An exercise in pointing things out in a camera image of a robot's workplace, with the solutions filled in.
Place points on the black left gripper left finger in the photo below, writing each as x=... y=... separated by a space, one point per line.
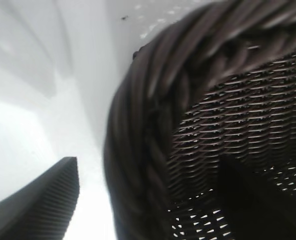
x=45 y=200

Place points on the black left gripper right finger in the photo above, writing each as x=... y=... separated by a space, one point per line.
x=258 y=212

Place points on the dark brown wicker basket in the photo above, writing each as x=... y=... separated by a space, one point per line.
x=150 y=100

